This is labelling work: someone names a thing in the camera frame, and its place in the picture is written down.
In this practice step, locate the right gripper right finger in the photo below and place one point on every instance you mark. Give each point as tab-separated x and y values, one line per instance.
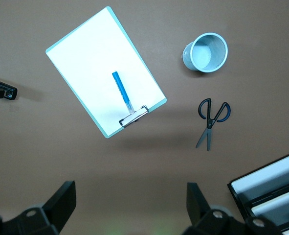
207	220

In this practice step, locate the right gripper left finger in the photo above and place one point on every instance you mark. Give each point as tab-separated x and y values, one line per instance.
51	215

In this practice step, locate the blue marker pen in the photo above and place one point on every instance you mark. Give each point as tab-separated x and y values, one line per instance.
119	85

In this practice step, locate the black stacked paper tray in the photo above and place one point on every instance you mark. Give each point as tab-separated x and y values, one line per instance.
239	199

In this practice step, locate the black and blue scissors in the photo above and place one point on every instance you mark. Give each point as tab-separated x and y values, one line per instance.
209	123

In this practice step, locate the teal clipboard with metal clip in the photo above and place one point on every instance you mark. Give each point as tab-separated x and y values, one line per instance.
134	117

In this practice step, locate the black stapler with red end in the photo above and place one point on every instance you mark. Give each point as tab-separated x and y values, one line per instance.
7	91

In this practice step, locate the light blue mesh cup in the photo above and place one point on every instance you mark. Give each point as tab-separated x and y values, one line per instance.
207	55

